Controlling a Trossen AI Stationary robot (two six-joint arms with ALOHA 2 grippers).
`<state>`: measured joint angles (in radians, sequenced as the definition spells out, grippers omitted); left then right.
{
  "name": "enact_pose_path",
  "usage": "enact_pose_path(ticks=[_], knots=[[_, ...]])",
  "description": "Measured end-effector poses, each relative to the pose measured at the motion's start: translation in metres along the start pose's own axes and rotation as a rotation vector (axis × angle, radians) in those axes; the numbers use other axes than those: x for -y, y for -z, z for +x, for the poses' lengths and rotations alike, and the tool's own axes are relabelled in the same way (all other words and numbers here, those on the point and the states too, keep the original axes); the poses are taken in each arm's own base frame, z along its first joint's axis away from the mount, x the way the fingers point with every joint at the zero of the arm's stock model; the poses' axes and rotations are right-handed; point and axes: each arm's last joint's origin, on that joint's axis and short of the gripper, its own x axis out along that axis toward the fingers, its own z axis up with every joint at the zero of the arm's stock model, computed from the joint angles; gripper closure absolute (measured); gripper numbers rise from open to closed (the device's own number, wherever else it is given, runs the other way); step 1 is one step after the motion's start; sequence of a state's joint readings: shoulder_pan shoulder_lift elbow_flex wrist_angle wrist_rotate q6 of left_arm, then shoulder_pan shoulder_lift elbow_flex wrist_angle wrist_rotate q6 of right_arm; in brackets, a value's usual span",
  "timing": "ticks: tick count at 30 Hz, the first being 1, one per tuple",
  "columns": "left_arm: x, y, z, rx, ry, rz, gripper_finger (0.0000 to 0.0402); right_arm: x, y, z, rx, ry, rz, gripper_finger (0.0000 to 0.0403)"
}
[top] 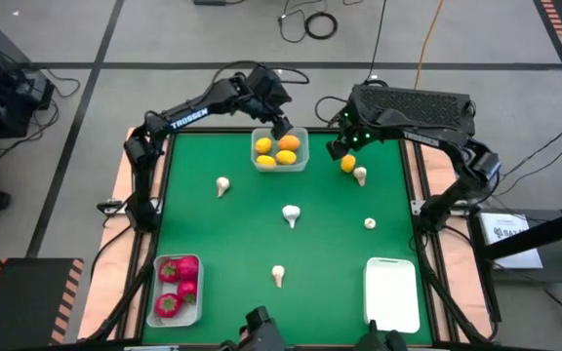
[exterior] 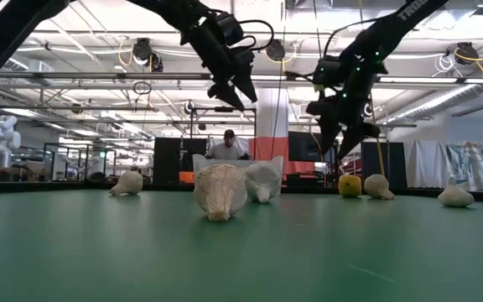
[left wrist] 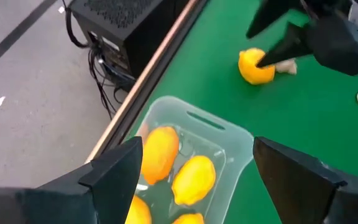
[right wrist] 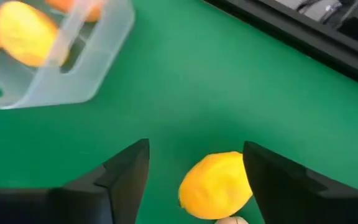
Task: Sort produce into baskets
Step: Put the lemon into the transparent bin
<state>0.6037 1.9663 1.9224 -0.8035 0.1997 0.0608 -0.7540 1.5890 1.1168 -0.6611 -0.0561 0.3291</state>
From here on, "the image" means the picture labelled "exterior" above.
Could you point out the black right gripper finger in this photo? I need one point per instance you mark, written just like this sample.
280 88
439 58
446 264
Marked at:
327 117
361 132

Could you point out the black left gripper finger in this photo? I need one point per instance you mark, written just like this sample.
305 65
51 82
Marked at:
224 93
246 84

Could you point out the yellow toy lemon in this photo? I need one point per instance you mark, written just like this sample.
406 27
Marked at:
349 185

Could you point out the white toy garlic bulb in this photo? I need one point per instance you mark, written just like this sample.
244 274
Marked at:
264 180

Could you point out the beige toy garlic bulb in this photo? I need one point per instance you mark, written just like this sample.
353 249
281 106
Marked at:
220 189
376 185
130 183
455 196

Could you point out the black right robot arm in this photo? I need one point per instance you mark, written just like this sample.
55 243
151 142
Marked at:
396 21

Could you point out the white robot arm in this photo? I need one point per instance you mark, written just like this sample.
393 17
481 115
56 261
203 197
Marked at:
4 138

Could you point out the black monitor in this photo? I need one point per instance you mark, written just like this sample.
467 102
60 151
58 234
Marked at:
304 147

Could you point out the long ceiling light strip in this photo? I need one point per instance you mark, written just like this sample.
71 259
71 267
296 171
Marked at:
283 78
434 79

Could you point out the black partition panel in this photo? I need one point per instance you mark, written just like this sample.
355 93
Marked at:
392 163
168 161

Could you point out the white and orange column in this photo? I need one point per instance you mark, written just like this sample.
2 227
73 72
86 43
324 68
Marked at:
273 126

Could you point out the person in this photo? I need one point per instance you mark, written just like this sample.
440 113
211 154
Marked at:
224 152

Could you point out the white cloth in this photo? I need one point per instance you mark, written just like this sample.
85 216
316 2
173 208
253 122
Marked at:
426 163

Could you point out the clear plastic bin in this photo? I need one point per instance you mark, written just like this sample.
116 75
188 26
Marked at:
241 164

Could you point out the orange box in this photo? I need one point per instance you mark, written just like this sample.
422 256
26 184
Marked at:
186 178

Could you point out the blue patterned cloth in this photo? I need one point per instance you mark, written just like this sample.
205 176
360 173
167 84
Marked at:
476 163

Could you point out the green table mat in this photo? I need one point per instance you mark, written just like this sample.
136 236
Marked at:
99 251

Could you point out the black metal frame stand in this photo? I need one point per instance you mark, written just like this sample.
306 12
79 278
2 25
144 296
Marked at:
224 109

